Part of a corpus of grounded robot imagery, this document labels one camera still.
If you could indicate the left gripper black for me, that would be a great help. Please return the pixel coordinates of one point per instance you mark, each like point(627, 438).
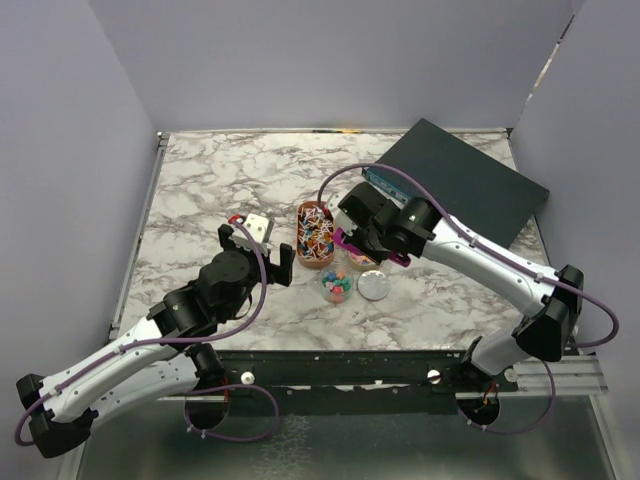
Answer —
point(280, 274)

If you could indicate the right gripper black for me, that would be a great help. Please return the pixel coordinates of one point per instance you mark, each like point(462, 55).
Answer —
point(353, 236)

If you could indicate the orange lollipop tray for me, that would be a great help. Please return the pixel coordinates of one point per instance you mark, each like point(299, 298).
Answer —
point(315, 248)

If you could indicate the beige star candy tray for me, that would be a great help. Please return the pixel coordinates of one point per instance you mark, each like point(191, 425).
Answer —
point(362, 262)

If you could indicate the purple plastic scoop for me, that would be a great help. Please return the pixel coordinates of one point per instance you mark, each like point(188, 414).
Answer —
point(346, 242)

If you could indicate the clear round jar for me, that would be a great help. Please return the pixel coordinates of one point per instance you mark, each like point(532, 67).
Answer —
point(336, 284)

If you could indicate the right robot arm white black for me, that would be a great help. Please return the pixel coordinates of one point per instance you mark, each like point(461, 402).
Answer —
point(547, 299)

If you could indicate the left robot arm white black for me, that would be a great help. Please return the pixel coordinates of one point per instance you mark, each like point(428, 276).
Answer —
point(169, 351)

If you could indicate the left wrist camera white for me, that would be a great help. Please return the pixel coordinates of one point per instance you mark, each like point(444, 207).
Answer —
point(258, 226)

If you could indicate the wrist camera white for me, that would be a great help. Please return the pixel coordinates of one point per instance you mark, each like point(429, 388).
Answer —
point(332, 204)
point(258, 226)

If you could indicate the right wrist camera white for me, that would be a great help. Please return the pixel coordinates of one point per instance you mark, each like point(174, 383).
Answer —
point(332, 204)

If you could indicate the dark teal network switch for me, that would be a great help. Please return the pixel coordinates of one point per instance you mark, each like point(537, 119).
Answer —
point(489, 197)

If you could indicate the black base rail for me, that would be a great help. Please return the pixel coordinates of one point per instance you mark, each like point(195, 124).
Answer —
point(246, 383)

